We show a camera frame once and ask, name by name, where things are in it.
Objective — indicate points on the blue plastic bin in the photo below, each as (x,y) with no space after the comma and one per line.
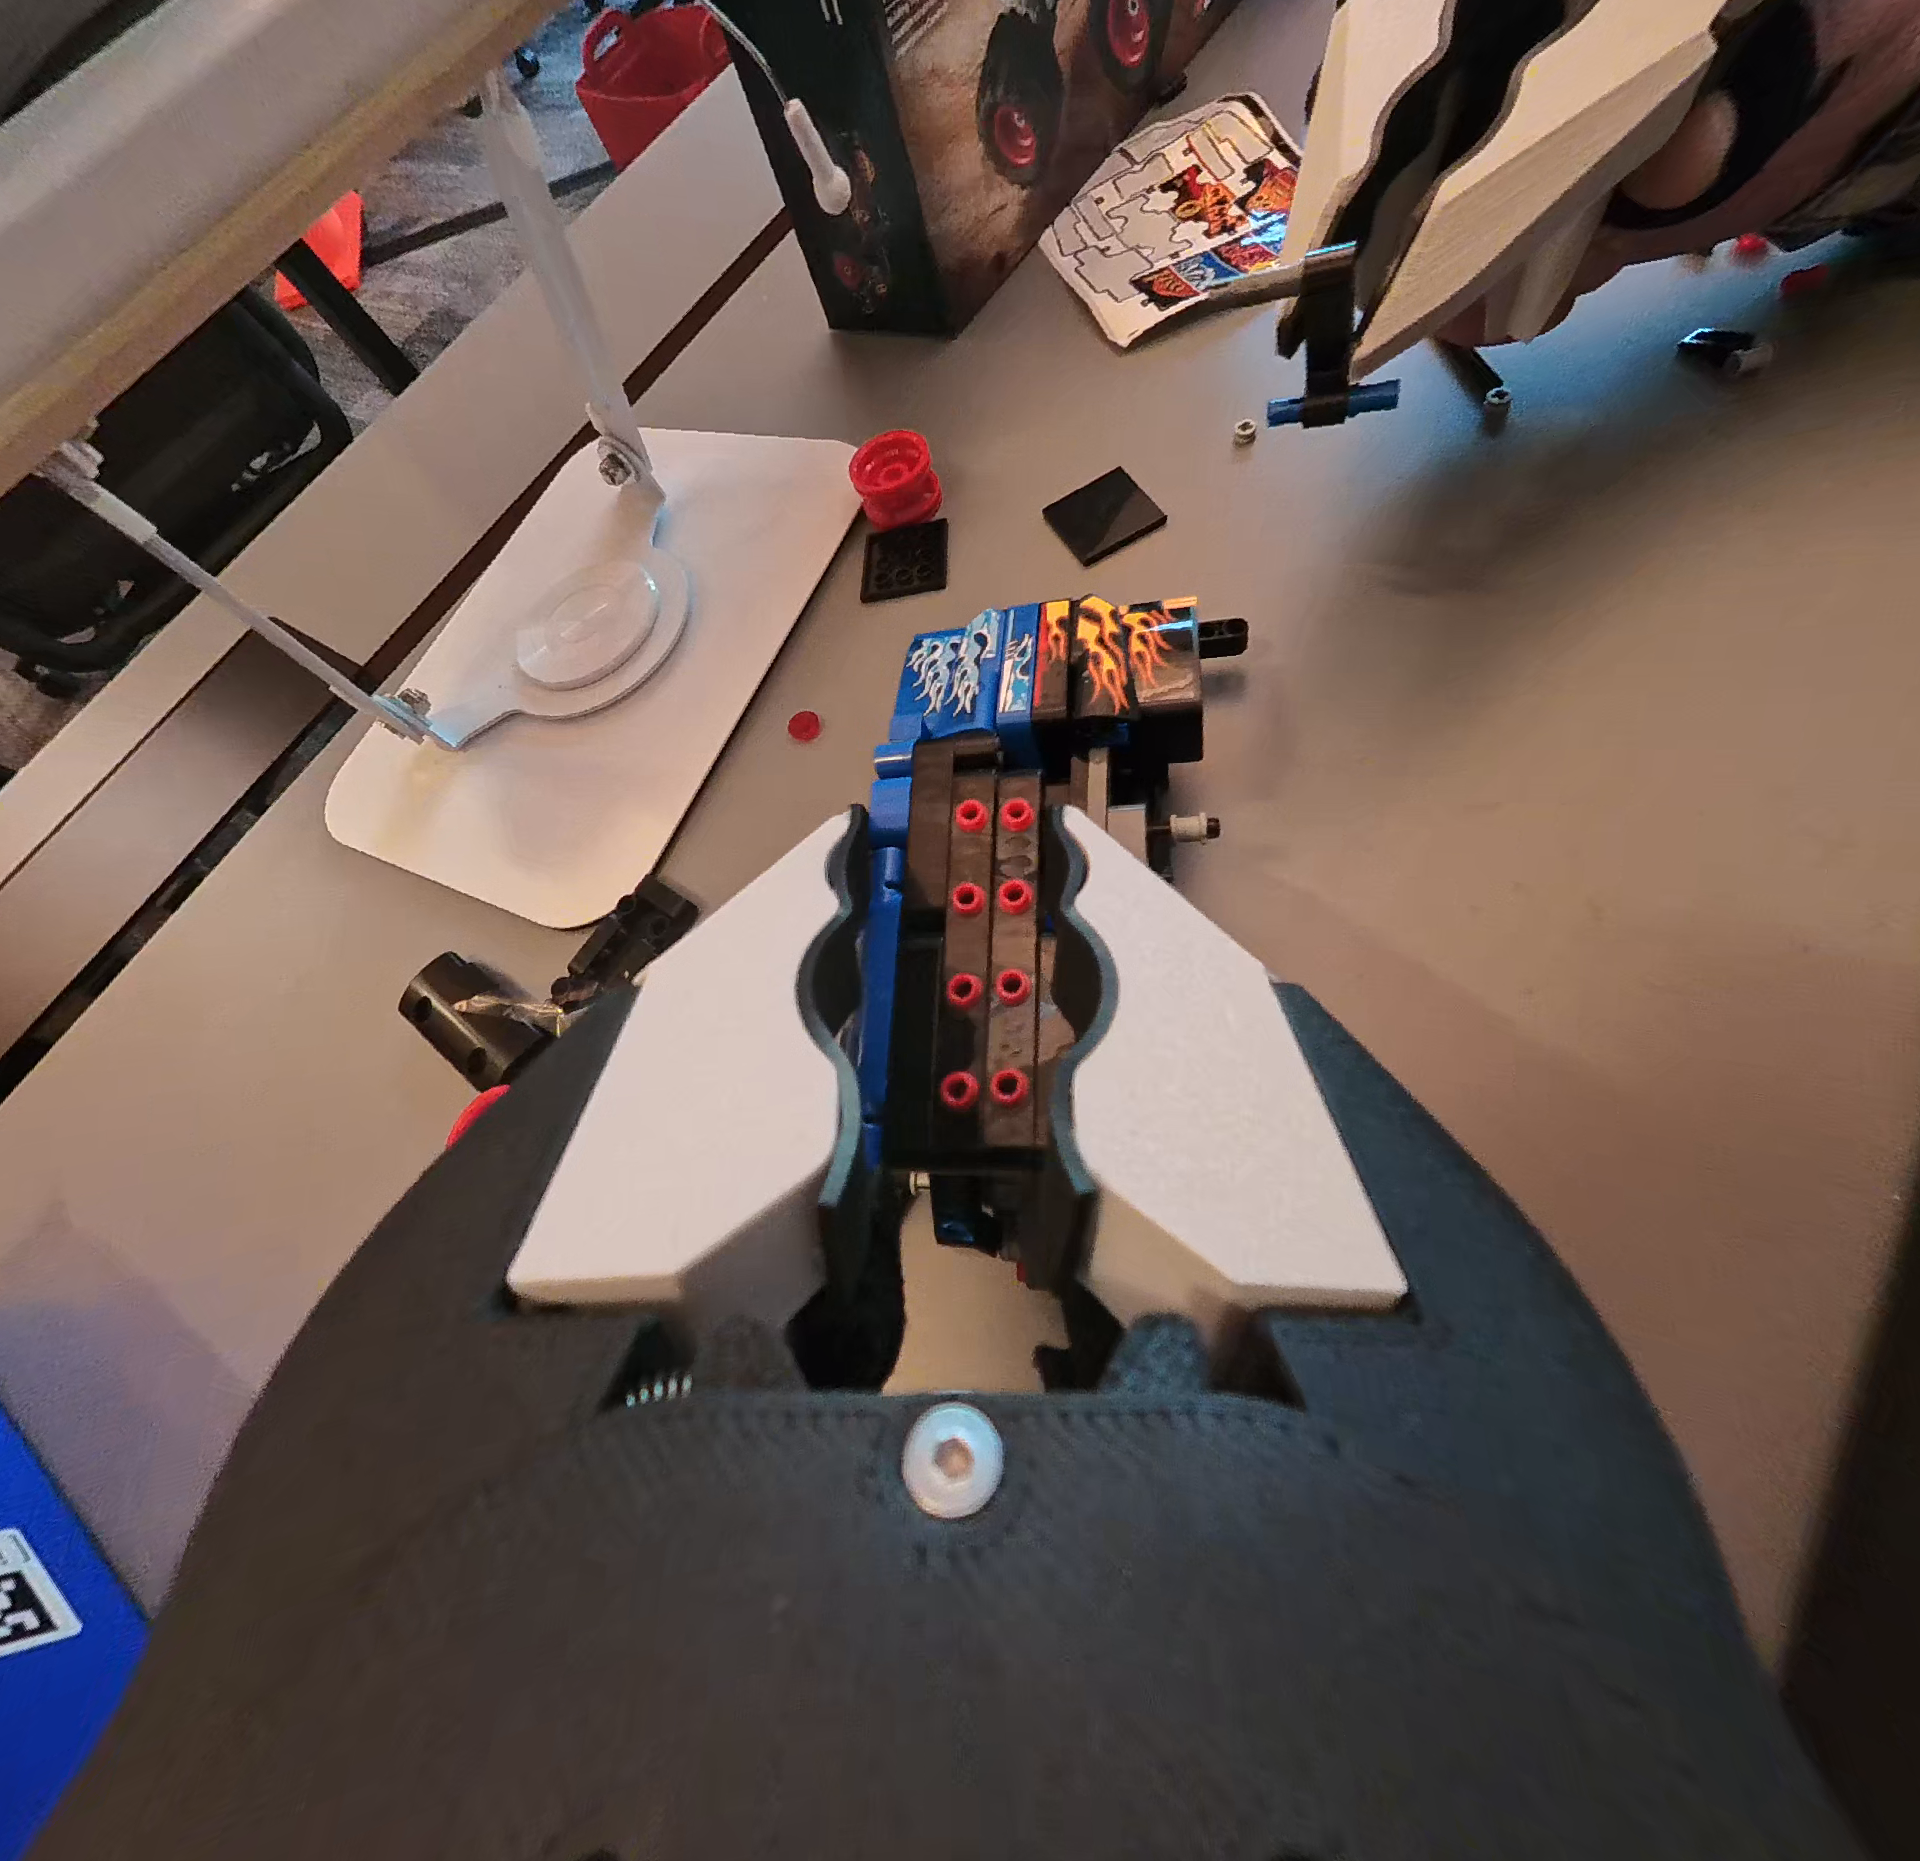
(62,1665)

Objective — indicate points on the clear acrylic stand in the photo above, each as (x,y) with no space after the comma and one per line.
(596,636)

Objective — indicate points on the black beam with white end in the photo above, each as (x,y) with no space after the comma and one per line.
(1722,352)

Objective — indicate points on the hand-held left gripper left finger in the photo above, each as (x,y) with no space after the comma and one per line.
(673,1140)

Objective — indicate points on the long black axle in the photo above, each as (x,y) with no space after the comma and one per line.
(1473,369)

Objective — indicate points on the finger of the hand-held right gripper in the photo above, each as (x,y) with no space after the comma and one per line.
(1571,152)
(1360,80)

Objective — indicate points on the person's right hand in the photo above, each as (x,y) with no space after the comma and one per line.
(1679,141)

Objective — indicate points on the red bucket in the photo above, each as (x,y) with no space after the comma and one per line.
(650,81)

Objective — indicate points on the small red bushing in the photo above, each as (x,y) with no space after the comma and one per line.
(1804,281)

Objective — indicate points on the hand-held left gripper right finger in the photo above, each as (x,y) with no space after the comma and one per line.
(1227,1140)

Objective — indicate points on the sticker sheet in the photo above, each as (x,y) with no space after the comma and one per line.
(1169,229)

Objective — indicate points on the white base board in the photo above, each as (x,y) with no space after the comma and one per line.
(575,811)

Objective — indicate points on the blue black brick toy truck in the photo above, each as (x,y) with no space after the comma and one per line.
(994,958)

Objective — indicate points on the black smooth square tile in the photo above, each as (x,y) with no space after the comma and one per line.
(1107,513)

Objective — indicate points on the printed toy box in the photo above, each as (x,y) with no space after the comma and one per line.
(932,163)

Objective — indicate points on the orange cone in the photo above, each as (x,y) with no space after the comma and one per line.
(323,256)

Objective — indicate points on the black studded square plate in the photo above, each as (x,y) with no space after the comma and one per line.
(904,563)

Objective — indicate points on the red wheel hub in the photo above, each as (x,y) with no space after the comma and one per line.
(477,1119)
(895,475)

